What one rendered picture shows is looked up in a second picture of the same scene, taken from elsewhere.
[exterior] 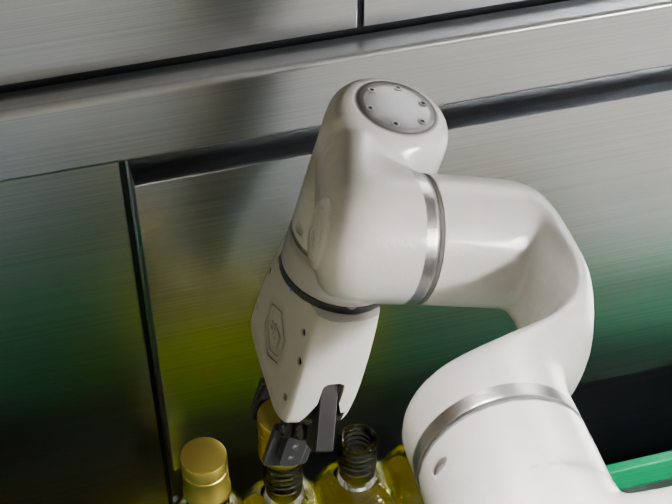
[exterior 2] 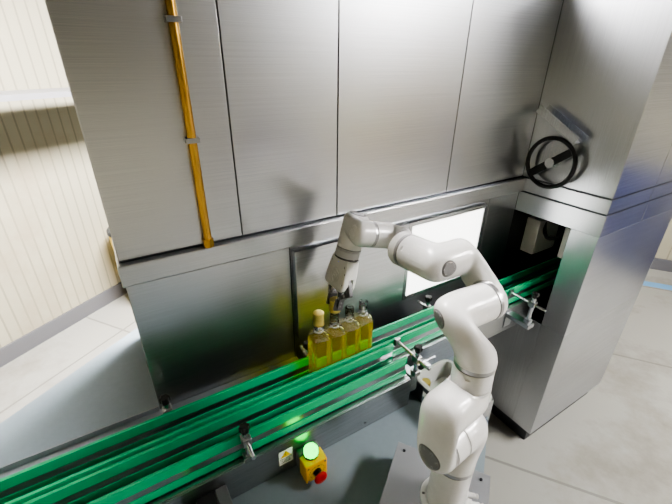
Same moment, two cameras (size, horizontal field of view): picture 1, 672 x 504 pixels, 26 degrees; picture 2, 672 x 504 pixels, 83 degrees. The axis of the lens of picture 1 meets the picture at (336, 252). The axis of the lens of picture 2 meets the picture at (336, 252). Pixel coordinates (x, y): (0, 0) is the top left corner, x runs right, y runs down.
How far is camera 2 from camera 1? 0.48 m
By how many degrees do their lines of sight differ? 24
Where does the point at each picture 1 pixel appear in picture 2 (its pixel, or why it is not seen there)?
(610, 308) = (388, 284)
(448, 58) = not seen: hidden behind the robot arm
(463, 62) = not seen: hidden behind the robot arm
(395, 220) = (369, 224)
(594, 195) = (383, 254)
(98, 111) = (288, 233)
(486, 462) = (412, 242)
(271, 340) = (333, 277)
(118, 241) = (287, 272)
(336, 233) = (359, 228)
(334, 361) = (351, 273)
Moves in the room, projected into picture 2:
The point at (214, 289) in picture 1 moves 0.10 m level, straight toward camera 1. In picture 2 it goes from (310, 281) to (321, 296)
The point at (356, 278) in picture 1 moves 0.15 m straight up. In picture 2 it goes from (364, 236) to (367, 180)
